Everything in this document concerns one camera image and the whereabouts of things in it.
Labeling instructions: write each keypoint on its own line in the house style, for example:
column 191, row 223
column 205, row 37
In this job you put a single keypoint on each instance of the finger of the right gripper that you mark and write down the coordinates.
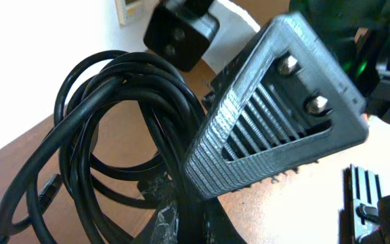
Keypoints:
column 284, row 101

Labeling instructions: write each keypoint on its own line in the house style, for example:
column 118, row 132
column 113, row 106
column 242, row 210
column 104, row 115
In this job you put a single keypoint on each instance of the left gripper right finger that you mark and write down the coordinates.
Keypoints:
column 367, row 207

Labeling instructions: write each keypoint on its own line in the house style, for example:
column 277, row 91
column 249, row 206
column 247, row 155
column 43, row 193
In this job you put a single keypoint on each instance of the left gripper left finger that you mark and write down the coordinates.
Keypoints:
column 165, row 225

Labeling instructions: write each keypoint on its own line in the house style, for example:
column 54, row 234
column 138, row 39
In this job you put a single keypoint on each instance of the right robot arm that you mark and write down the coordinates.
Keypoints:
column 357, row 34

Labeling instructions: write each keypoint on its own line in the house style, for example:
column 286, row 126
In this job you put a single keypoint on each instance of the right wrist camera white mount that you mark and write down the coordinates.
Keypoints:
column 184, row 32

